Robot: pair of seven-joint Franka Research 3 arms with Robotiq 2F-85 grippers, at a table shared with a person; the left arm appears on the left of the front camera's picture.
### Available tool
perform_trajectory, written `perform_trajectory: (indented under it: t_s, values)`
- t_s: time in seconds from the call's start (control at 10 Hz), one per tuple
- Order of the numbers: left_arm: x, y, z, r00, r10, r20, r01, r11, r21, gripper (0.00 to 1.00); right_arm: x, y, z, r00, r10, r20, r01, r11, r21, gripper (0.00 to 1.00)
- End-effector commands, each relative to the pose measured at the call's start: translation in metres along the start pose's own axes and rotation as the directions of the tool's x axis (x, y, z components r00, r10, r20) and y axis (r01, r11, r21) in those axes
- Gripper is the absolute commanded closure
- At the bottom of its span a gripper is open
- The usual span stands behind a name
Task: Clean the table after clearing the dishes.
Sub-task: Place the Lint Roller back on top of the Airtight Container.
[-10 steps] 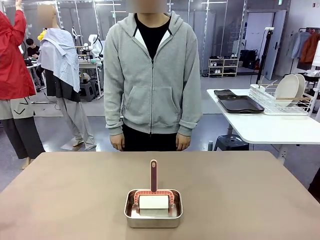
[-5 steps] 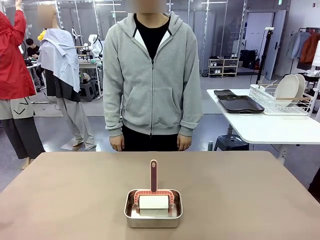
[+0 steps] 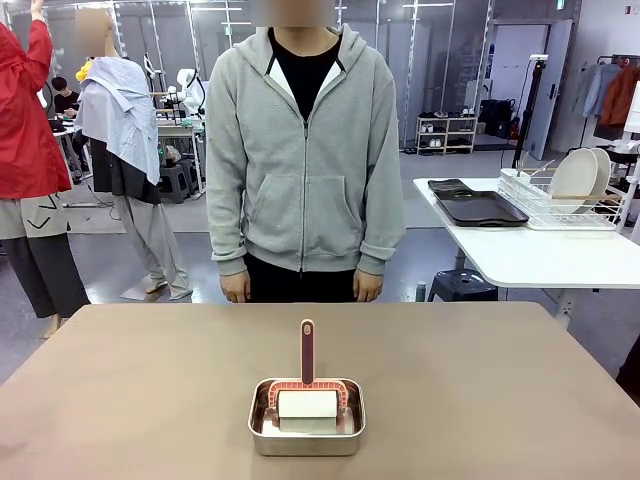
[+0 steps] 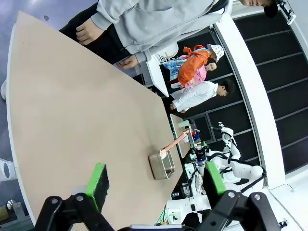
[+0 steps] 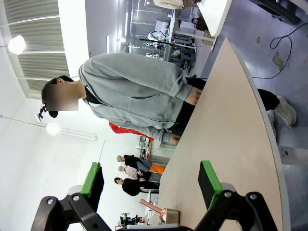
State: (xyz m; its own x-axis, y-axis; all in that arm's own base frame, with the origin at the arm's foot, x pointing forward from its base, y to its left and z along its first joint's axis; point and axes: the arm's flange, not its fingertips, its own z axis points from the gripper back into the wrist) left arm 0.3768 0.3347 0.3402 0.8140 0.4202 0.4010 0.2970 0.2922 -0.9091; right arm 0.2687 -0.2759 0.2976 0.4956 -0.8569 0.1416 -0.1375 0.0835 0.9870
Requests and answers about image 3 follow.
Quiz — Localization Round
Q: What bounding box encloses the seated person in black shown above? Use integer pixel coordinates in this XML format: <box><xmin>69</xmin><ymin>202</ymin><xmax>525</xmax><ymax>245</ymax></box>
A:
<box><xmin>51</xmin><ymin>77</ymin><xmax>81</xmax><ymax>119</ymax></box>

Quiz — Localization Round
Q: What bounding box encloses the white panel stand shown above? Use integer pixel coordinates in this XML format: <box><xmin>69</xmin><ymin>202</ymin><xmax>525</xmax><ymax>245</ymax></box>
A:
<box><xmin>622</xmin><ymin>82</ymin><xmax>640</xmax><ymax>135</ymax></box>

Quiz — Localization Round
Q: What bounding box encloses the rectangular steel container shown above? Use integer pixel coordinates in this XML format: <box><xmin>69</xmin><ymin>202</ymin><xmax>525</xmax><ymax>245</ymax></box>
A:
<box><xmin>248</xmin><ymin>378</ymin><xmax>367</xmax><ymax>457</ymax></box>

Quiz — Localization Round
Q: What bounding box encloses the wooden shoe rack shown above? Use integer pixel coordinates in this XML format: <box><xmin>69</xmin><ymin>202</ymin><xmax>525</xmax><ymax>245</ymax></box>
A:
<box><xmin>416</xmin><ymin>114</ymin><xmax>479</xmax><ymax>156</ymax></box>

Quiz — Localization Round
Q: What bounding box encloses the grey open door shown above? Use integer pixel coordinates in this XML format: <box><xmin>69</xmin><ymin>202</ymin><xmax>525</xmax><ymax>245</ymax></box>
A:
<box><xmin>523</xmin><ymin>20</ymin><xmax>574</xmax><ymax>161</ymax></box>

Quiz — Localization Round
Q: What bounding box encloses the dark metal stool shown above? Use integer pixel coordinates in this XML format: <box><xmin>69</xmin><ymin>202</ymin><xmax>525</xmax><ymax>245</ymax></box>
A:
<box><xmin>428</xmin><ymin>269</ymin><xmax>499</xmax><ymax>303</ymax></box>

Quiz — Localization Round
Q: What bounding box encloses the dark grey stacked tray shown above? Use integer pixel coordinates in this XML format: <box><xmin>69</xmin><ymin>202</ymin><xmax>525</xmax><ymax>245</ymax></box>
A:
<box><xmin>427</xmin><ymin>178</ymin><xmax>474</xmax><ymax>199</ymax></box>

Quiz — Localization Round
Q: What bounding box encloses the left forearm in grey sleeve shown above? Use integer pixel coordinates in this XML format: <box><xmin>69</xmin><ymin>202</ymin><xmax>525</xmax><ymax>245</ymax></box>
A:
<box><xmin>357</xmin><ymin>174</ymin><xmax>405</xmax><ymax>276</ymax></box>

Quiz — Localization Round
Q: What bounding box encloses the light blue hanging shirt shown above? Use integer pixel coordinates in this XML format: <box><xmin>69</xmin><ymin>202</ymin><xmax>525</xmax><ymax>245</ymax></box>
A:
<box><xmin>574</xmin><ymin>63</ymin><xmax>621</xmax><ymax>119</ymax></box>

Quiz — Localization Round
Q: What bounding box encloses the white wire dish rack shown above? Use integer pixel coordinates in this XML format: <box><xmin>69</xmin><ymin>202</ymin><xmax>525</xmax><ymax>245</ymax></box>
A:
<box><xmin>497</xmin><ymin>167</ymin><xmax>627</xmax><ymax>232</ymax></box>

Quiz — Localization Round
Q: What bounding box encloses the large white side table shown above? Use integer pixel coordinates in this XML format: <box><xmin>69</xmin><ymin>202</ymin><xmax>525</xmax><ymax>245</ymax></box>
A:
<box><xmin>412</xmin><ymin>177</ymin><xmax>640</xmax><ymax>329</ymax></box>

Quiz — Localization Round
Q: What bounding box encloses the black tripod with white head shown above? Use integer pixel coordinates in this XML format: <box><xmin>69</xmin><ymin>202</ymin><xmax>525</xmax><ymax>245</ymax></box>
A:
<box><xmin>512</xmin><ymin>53</ymin><xmax>550</xmax><ymax>171</ymax></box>

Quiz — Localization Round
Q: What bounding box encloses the right forearm in grey sleeve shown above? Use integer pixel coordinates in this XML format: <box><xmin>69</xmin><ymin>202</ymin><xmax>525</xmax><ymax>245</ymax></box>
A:
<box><xmin>207</xmin><ymin>179</ymin><xmax>249</xmax><ymax>277</ymax></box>

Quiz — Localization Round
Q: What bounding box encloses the brown serving tray with handles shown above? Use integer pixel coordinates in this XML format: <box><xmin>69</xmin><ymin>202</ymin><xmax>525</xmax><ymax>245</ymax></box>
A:
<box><xmin>434</xmin><ymin>191</ymin><xmax>530</xmax><ymax>228</ymax></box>

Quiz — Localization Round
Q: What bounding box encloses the person in grey hoodie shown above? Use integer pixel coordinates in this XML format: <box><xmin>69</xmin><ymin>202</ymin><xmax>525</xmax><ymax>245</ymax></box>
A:
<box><xmin>204</xmin><ymin>0</ymin><xmax>406</xmax><ymax>305</ymax></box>

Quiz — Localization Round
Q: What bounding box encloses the mannequin in red jacket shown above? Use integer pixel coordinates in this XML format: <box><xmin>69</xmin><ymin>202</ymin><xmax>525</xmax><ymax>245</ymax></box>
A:
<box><xmin>0</xmin><ymin>0</ymin><xmax>91</xmax><ymax>336</ymax></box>

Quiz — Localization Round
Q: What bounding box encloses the person's left hand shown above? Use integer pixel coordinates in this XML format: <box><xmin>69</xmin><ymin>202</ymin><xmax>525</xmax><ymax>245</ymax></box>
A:
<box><xmin>352</xmin><ymin>269</ymin><xmax>384</xmax><ymax>303</ymax></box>

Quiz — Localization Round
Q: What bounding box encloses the pink lint roller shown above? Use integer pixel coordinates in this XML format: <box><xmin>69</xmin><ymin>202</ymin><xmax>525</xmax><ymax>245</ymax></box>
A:
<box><xmin>267</xmin><ymin>318</ymin><xmax>350</xmax><ymax>426</ymax></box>

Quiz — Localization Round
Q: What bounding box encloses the orange hanging jacket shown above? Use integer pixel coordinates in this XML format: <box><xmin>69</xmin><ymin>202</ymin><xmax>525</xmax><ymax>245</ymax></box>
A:
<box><xmin>598</xmin><ymin>64</ymin><xmax>640</xmax><ymax>127</ymax></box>

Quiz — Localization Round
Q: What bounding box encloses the workbench with wooden shelf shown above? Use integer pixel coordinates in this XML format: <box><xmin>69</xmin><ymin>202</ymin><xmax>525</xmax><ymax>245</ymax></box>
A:
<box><xmin>157</xmin><ymin>112</ymin><xmax>208</xmax><ymax>197</ymax></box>

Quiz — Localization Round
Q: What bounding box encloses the mannequin in blue striped shirt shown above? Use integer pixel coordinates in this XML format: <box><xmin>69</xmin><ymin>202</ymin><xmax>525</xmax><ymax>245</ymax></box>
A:
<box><xmin>73</xmin><ymin>9</ymin><xmax>194</xmax><ymax>301</ymax></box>

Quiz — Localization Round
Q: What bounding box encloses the black bags pile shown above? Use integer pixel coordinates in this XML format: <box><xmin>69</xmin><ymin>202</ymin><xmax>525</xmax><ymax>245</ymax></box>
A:
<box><xmin>479</xmin><ymin>98</ymin><xmax>517</xmax><ymax>140</ymax></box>

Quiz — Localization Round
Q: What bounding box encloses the person's right hand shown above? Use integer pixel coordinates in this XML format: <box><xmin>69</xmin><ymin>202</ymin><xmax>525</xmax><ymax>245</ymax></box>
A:
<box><xmin>220</xmin><ymin>273</ymin><xmax>251</xmax><ymax>304</ymax></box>

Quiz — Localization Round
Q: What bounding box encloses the grey plastic step stool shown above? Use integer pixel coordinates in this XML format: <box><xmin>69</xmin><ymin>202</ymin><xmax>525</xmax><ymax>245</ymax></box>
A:
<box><xmin>158</xmin><ymin>164</ymin><xmax>192</xmax><ymax>204</ymax></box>

